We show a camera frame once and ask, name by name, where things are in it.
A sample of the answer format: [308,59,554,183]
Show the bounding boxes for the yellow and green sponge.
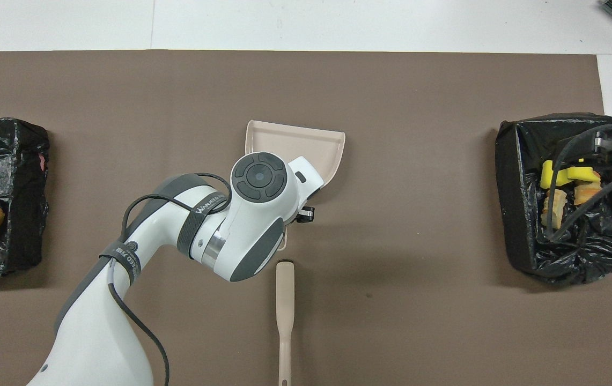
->
[566,158,601,183]

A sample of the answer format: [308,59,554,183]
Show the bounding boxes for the orange striped croissant roll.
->
[573,181,602,206]

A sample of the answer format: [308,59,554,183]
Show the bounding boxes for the notched yellow sponge chunk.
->
[540,160,572,189]

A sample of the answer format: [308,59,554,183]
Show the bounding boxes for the beige plastic dustpan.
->
[246,120,346,251]

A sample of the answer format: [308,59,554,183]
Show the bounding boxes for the pale striped croissant roll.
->
[540,188,567,230]

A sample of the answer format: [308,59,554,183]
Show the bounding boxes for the beige brush with black bristles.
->
[276,261,296,386]

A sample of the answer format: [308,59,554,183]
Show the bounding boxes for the black bag lined bin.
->
[0,118,50,278]
[495,112,612,286]

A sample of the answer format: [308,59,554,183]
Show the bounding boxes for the brown table mat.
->
[0,51,612,386]

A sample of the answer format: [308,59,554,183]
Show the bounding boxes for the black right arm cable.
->
[544,123,612,242]

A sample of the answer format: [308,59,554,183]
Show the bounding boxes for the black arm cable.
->
[544,123,612,242]
[107,172,232,386]

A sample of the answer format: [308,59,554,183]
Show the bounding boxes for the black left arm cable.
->
[107,172,232,386]

